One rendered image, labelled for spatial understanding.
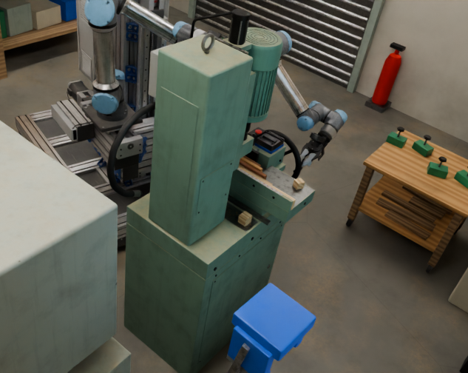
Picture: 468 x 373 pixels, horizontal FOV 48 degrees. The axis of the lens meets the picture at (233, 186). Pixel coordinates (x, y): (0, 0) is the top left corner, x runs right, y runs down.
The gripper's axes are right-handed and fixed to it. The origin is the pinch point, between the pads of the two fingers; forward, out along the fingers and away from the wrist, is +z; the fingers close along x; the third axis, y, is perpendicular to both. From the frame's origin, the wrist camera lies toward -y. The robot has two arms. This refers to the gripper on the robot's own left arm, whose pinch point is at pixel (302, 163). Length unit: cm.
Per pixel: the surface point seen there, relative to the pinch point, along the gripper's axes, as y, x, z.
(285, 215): -27.8, -19.0, 35.5
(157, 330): 14, 11, 102
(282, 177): -21.2, -5.4, 19.6
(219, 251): -35, -9, 64
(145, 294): -1, 20, 93
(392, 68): 154, 47, -188
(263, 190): -32.4, -6.6, 32.8
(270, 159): -24.5, 3.2, 16.4
